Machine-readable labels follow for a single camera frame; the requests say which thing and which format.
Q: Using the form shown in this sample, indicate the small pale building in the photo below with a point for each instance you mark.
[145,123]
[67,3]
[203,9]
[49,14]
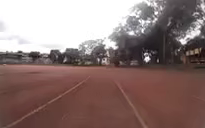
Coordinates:
[105,60]

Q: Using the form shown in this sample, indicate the row of distant trees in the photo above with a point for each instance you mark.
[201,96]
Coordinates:
[86,51]

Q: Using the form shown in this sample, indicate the red running track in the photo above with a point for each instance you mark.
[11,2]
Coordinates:
[90,100]

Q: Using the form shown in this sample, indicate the group of tall trees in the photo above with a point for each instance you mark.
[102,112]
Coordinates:
[156,33]

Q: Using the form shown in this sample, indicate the dark pole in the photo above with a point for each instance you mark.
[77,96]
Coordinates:
[164,48]

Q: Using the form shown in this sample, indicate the grass strip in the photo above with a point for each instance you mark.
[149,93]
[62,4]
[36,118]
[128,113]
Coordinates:
[183,66]

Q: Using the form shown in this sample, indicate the low grey buildings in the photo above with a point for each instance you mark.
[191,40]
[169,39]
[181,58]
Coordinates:
[10,58]

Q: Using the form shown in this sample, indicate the long multi-storey building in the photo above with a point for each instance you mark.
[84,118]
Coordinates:
[196,55]

